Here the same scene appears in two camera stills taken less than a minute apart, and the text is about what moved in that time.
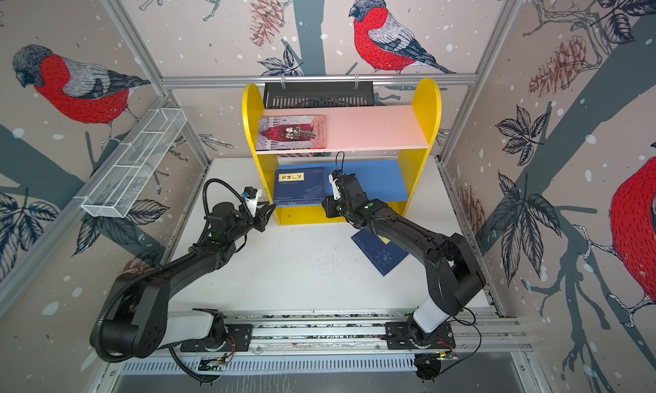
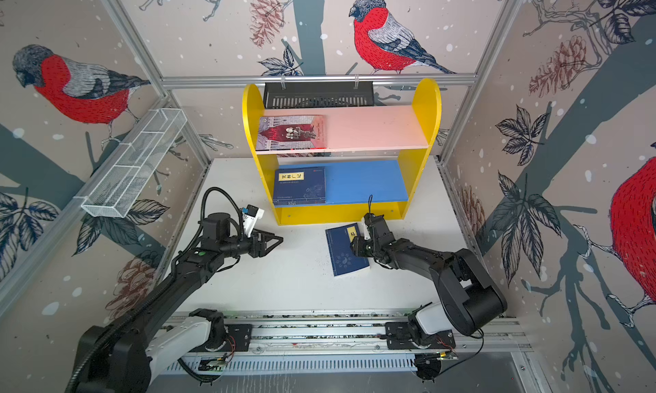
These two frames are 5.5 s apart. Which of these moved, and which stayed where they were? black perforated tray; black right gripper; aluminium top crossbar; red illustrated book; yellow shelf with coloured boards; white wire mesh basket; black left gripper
Moved: black left gripper; black right gripper
Stayed: white wire mesh basket; yellow shelf with coloured boards; aluminium top crossbar; black perforated tray; red illustrated book
